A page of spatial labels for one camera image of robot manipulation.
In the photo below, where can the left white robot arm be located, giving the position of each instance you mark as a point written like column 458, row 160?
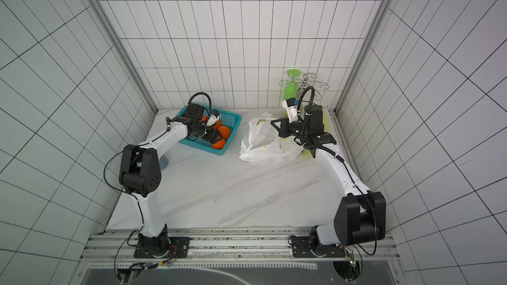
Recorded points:
column 140, row 175

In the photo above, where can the chrome glass holder stand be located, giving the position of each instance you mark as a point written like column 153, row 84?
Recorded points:
column 309, row 79

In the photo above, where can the orange six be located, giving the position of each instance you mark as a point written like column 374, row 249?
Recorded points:
column 219, row 145

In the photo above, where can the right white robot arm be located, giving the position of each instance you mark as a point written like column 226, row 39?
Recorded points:
column 361, row 215

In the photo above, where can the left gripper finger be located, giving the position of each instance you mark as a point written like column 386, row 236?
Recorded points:
column 213, row 120
column 211, row 135

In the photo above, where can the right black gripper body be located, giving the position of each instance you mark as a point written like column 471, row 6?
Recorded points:
column 285, row 127

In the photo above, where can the white printed plastic bag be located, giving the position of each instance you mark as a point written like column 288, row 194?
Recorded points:
column 264, row 147

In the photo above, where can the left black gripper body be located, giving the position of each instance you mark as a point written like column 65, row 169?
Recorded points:
column 212, row 134

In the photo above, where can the aluminium mounting rail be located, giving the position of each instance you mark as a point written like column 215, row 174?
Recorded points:
column 241, row 247

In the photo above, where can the orange five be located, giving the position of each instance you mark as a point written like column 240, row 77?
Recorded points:
column 224, row 131

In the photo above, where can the orange three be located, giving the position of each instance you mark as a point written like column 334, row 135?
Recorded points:
column 217, row 125

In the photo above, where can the green plastic bag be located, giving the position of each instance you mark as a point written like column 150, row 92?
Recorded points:
column 327, row 126

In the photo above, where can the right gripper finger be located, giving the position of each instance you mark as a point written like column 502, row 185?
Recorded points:
column 299, row 140
column 283, row 127

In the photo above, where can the light blue cup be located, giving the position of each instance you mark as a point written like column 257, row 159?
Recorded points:
column 164, row 162

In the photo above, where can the green plastic wine glass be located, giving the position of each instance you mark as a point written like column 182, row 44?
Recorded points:
column 290, row 85

